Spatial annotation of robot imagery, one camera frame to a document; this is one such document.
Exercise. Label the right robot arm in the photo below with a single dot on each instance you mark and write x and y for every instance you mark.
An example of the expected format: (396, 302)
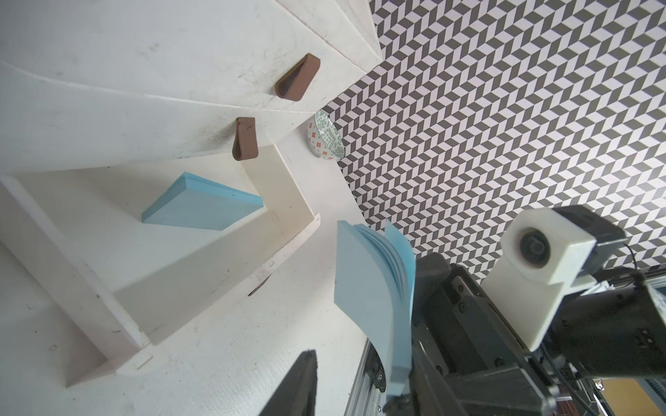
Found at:
(612, 334)

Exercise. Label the blue sticky note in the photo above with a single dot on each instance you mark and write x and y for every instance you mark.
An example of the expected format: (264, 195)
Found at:
(195, 202)
(375, 286)

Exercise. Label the white three-drawer plastic cabinet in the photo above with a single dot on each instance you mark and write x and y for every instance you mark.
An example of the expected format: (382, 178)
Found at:
(105, 83)

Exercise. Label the aluminium front rail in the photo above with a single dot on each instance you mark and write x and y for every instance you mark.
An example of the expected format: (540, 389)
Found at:
(368, 391)

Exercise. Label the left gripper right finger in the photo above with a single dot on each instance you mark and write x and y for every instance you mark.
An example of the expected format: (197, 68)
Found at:
(428, 394)

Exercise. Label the white top drawer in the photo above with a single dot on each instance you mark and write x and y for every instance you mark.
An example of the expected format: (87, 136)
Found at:
(292, 56)

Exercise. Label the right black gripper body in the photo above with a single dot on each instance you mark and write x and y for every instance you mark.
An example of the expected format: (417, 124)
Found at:
(458, 330)

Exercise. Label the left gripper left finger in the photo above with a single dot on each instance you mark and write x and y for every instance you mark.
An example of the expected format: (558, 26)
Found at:
(296, 394)

